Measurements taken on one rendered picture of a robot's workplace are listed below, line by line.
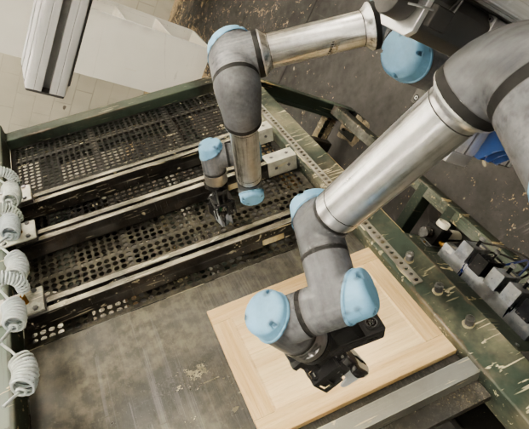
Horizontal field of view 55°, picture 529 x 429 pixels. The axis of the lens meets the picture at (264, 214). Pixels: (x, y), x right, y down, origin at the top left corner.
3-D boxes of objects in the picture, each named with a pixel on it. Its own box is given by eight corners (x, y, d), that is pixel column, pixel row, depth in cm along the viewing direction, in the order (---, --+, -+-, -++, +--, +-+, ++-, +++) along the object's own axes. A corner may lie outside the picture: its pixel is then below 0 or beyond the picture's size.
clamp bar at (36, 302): (342, 221, 179) (342, 167, 163) (-7, 354, 151) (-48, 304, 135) (329, 205, 186) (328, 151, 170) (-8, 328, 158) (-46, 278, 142)
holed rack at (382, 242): (422, 282, 149) (422, 280, 149) (414, 285, 149) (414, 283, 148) (229, 70, 267) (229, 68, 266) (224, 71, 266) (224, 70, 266)
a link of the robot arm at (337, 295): (348, 237, 74) (284, 264, 78) (370, 311, 69) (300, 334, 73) (367, 251, 80) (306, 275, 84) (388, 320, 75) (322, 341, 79)
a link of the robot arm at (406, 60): (424, 102, 123) (386, 88, 116) (406, 62, 130) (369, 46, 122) (463, 68, 115) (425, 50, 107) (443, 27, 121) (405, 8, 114)
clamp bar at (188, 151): (275, 142, 220) (270, 93, 204) (-9, 235, 192) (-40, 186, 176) (266, 132, 227) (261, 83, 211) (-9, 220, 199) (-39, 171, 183)
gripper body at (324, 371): (310, 362, 98) (278, 342, 89) (344, 334, 97) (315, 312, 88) (329, 395, 92) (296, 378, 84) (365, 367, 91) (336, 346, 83)
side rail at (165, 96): (230, 97, 267) (227, 77, 260) (15, 160, 241) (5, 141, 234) (225, 90, 273) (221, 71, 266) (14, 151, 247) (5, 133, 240)
